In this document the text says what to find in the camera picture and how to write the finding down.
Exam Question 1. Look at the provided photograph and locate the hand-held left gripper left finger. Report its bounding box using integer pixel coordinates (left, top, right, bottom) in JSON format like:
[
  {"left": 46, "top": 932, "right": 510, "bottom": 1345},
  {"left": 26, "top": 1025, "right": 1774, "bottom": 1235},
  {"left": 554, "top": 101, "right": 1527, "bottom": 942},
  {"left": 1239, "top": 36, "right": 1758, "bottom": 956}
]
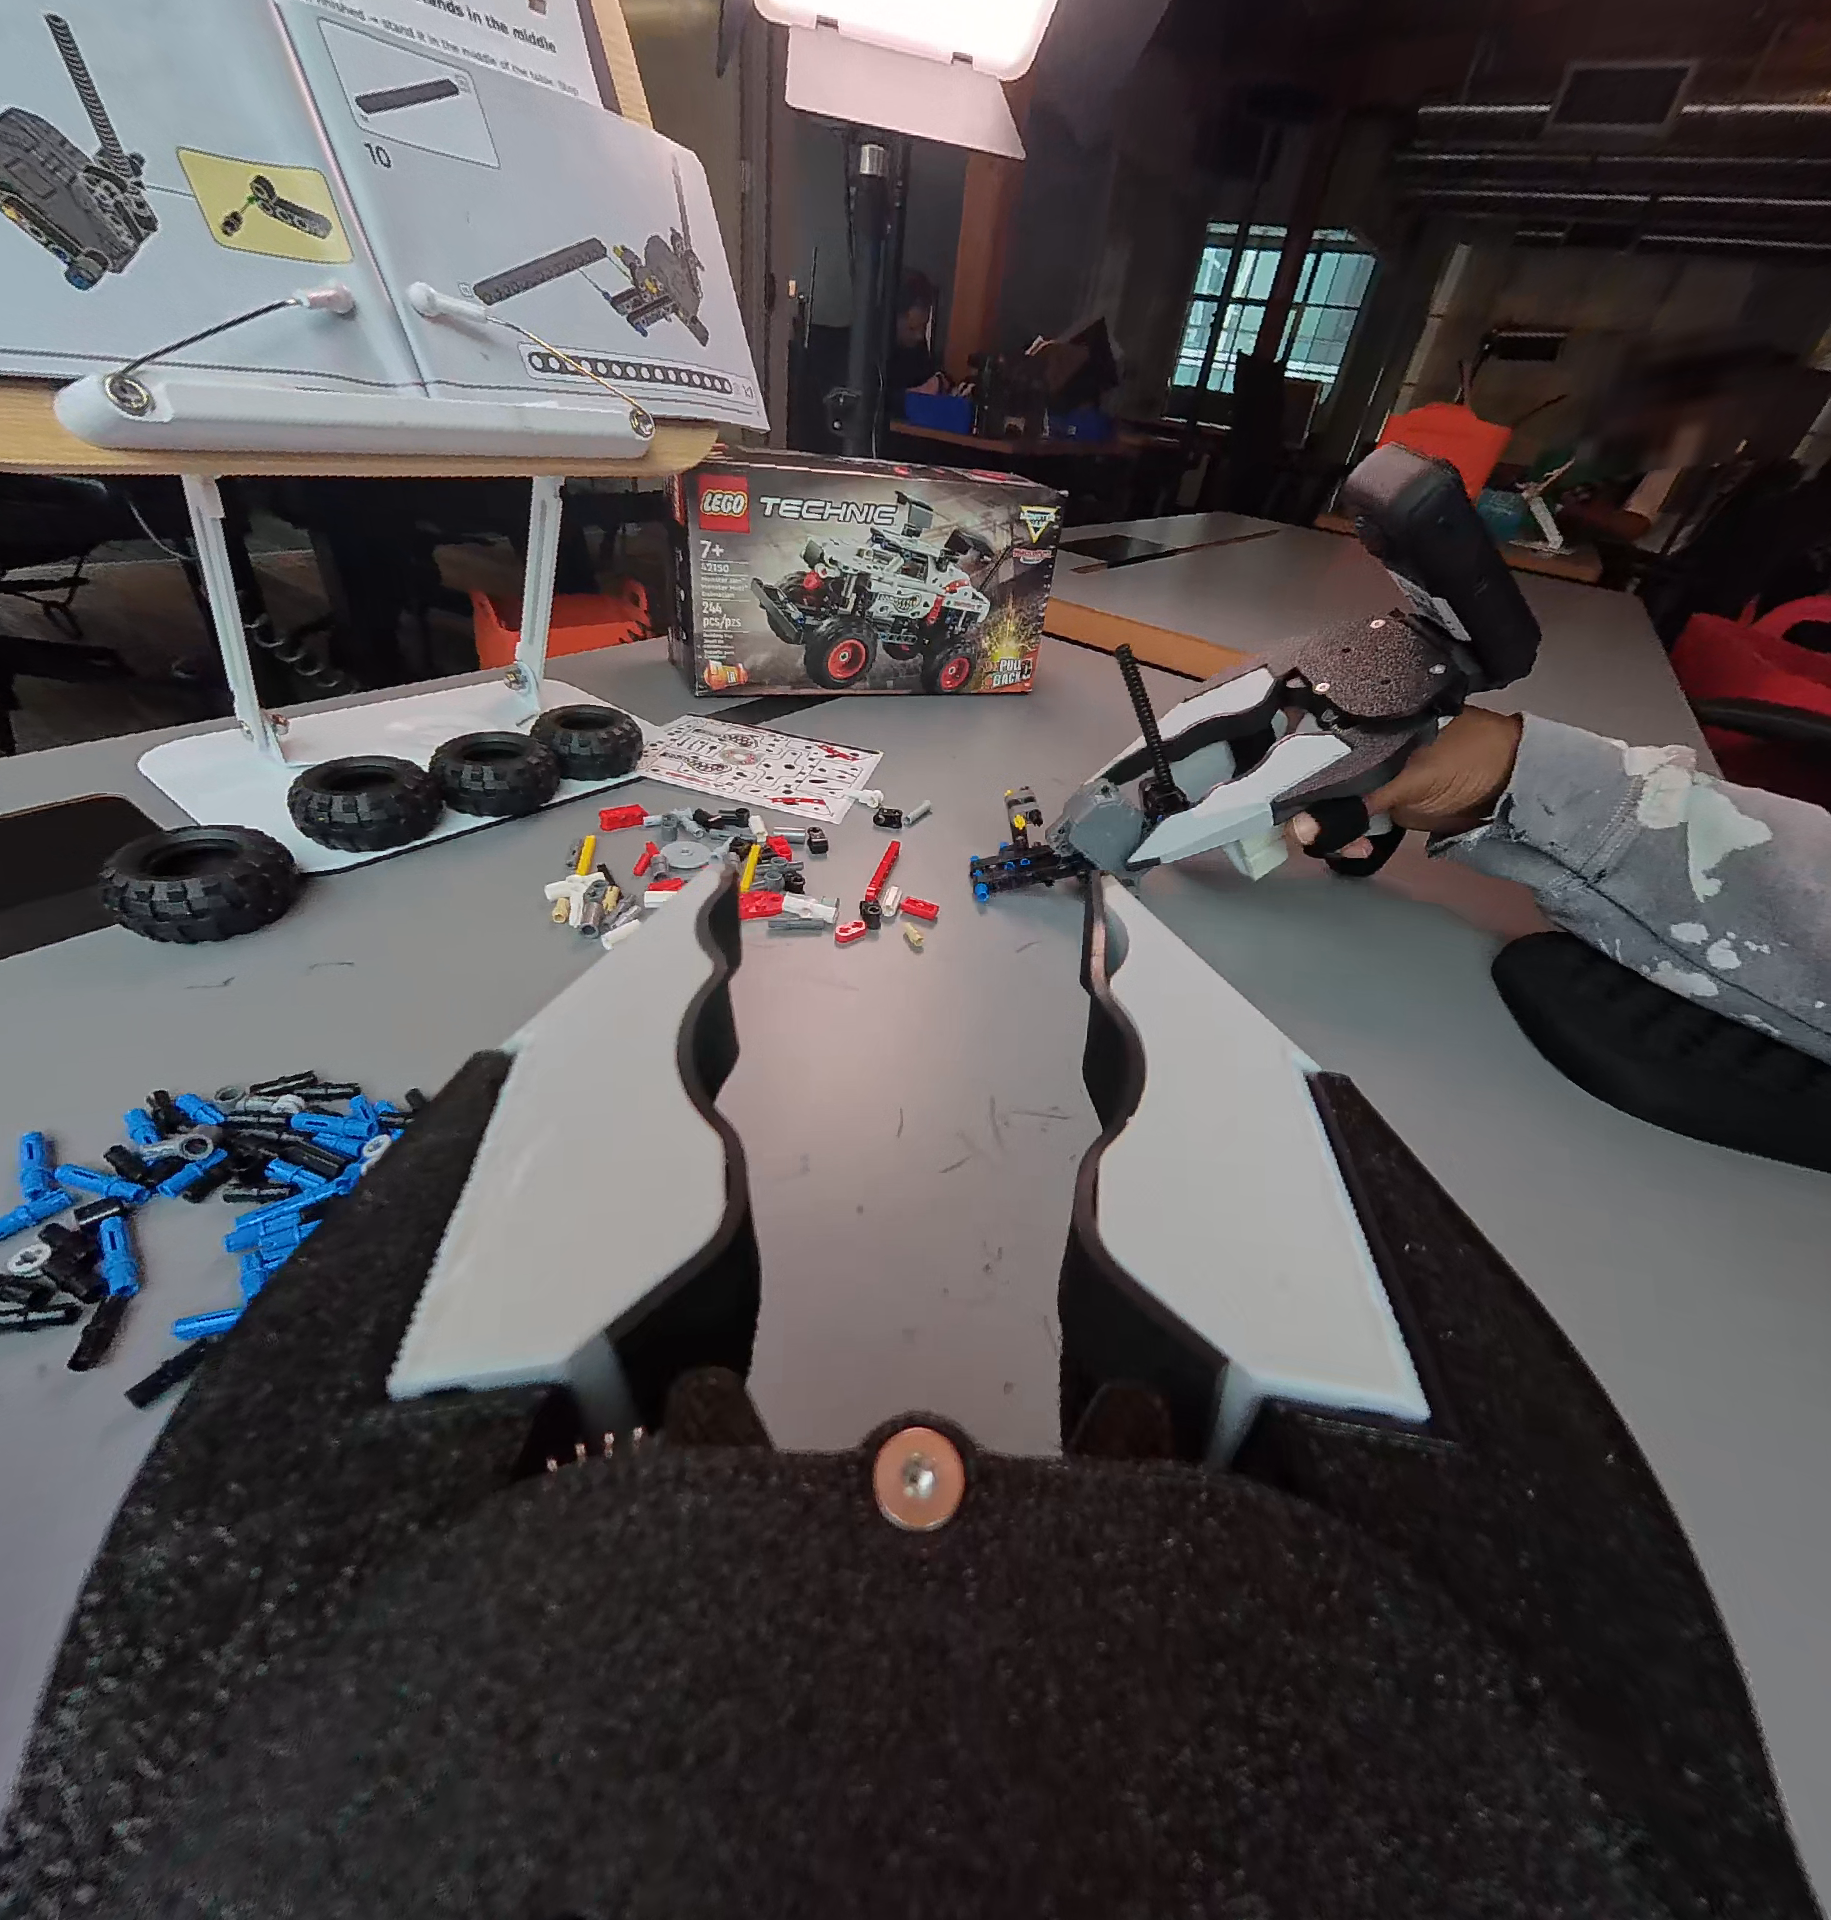
[{"left": 388, "top": 862, "right": 767, "bottom": 1453}]

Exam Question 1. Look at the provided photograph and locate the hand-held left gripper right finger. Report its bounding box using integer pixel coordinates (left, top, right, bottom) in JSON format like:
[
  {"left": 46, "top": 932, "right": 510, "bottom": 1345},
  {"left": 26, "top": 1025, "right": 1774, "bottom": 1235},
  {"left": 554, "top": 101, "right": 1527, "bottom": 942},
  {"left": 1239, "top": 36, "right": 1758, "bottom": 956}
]
[{"left": 1061, "top": 870, "right": 1435, "bottom": 1467}]

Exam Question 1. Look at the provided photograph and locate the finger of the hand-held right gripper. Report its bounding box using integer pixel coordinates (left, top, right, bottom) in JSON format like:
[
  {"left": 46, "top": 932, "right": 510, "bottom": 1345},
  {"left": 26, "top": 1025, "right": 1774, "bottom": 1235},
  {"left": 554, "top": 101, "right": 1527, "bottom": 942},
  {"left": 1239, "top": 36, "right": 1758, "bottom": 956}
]
[
  {"left": 1125, "top": 738, "right": 1344, "bottom": 872},
  {"left": 1083, "top": 664, "right": 1293, "bottom": 814}
]

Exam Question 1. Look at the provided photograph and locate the toy brick assembly with hose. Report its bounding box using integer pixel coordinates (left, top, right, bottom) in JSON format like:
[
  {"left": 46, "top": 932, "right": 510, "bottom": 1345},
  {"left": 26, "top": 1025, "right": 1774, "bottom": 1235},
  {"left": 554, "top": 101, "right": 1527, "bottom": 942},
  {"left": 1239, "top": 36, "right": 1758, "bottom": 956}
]
[{"left": 966, "top": 646, "right": 1180, "bottom": 903}]

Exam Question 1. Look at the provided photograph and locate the person's right forearm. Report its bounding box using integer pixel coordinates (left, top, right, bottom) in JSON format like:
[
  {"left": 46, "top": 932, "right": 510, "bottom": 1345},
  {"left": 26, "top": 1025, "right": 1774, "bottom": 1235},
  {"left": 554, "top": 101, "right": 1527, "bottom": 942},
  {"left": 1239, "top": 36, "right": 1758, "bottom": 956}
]
[{"left": 1432, "top": 711, "right": 1831, "bottom": 1085}]

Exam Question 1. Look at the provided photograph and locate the grey desk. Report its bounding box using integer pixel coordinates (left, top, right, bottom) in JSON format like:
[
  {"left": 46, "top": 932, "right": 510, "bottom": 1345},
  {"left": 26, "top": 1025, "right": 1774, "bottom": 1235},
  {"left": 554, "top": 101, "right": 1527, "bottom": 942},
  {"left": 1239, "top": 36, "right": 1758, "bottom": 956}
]
[{"left": 0, "top": 636, "right": 1831, "bottom": 1920}]

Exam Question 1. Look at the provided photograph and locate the black desk mat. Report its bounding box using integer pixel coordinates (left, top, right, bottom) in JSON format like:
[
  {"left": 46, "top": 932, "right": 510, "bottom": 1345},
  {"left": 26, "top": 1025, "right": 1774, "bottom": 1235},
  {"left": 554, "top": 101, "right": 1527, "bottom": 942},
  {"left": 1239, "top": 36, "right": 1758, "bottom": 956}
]
[{"left": 0, "top": 792, "right": 173, "bottom": 978}]

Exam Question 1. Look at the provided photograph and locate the person's right hand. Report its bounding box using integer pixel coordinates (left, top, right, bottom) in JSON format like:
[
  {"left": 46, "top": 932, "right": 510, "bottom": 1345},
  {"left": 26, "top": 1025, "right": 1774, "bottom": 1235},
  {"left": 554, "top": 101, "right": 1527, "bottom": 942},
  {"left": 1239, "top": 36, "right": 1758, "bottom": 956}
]
[{"left": 1287, "top": 706, "right": 1527, "bottom": 879}]

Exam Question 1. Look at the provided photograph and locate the grey table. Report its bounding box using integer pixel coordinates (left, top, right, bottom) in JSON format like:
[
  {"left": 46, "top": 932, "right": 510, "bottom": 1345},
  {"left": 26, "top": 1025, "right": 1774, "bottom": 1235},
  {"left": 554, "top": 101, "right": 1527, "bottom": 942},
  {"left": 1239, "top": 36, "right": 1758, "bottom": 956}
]
[{"left": 1055, "top": 510, "right": 1719, "bottom": 768}]

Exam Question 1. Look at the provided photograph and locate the pile of mixed brick pieces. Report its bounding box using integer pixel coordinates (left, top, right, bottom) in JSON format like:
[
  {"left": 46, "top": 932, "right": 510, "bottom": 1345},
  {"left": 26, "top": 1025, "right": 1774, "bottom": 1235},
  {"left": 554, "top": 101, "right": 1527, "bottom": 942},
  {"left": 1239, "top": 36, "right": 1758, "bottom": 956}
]
[{"left": 543, "top": 800, "right": 942, "bottom": 951}]

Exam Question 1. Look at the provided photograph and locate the toy truck set box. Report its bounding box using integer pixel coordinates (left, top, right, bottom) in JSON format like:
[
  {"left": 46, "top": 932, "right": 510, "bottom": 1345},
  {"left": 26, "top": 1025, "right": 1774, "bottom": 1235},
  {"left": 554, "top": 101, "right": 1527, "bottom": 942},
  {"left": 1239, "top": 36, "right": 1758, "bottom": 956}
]
[{"left": 664, "top": 446, "right": 1069, "bottom": 701}]

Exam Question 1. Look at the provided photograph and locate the pile of blue black pins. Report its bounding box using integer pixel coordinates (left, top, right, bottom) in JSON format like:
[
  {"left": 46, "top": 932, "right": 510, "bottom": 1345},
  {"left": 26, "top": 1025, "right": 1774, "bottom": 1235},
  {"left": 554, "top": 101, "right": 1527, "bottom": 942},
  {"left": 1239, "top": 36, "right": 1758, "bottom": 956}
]
[{"left": 0, "top": 1067, "right": 429, "bottom": 1410}]

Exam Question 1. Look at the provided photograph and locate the window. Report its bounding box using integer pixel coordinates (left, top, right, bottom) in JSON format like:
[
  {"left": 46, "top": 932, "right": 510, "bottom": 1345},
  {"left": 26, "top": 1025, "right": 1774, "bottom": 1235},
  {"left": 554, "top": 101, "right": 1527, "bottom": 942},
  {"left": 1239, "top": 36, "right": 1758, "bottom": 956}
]
[{"left": 1170, "top": 223, "right": 1382, "bottom": 409}]

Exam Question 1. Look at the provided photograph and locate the red chair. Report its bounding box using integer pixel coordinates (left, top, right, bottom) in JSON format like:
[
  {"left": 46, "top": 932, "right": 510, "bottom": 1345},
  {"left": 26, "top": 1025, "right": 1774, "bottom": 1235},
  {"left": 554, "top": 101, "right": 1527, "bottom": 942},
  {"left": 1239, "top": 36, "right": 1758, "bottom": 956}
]
[{"left": 1666, "top": 592, "right": 1831, "bottom": 788}]

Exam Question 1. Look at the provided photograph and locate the black wrist rest cushion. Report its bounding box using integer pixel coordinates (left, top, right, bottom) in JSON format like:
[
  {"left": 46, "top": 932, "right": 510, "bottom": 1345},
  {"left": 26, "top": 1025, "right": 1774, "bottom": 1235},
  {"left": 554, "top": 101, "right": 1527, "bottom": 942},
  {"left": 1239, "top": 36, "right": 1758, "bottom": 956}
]
[{"left": 1487, "top": 930, "right": 1831, "bottom": 1187}]

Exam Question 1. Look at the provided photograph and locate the black toy tire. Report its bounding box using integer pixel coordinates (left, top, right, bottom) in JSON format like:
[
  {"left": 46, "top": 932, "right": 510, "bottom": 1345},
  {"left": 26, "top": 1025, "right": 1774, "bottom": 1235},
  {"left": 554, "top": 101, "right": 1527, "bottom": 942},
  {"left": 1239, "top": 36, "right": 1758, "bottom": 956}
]
[
  {"left": 97, "top": 823, "right": 304, "bottom": 947},
  {"left": 287, "top": 755, "right": 446, "bottom": 855},
  {"left": 529, "top": 703, "right": 647, "bottom": 782},
  {"left": 427, "top": 730, "right": 567, "bottom": 819}
]

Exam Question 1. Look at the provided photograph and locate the white sticker sheet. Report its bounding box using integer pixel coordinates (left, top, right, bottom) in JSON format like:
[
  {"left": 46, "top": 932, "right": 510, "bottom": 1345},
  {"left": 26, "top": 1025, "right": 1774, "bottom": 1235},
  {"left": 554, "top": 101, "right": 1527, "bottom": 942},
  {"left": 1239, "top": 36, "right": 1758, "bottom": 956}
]
[{"left": 637, "top": 714, "right": 887, "bottom": 827}]

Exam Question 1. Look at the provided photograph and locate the orange plastic crate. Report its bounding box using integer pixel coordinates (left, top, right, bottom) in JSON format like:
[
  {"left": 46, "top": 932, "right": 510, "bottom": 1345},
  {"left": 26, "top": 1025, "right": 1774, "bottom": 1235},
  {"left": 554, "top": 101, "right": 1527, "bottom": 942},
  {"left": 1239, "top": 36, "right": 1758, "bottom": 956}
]
[{"left": 465, "top": 577, "right": 658, "bottom": 672}]

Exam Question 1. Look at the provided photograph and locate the white panel lamp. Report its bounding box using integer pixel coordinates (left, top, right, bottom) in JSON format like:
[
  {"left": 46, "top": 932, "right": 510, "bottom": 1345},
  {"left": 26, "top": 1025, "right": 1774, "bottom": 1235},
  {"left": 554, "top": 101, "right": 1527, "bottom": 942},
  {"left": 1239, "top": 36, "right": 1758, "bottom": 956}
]
[{"left": 751, "top": 0, "right": 1067, "bottom": 453}]

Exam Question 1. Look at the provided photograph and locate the white wooden book stand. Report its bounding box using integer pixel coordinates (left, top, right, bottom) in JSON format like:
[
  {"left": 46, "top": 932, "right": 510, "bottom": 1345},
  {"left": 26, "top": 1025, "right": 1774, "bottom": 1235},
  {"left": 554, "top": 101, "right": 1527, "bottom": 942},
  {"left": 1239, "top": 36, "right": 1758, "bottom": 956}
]
[{"left": 0, "top": 0, "right": 725, "bottom": 874}]

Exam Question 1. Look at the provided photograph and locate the open instruction booklet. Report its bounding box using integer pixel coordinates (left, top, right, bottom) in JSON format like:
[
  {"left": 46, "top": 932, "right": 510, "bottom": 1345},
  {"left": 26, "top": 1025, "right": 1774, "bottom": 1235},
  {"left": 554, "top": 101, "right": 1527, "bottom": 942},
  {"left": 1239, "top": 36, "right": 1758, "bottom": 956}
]
[{"left": 0, "top": 0, "right": 770, "bottom": 436}]

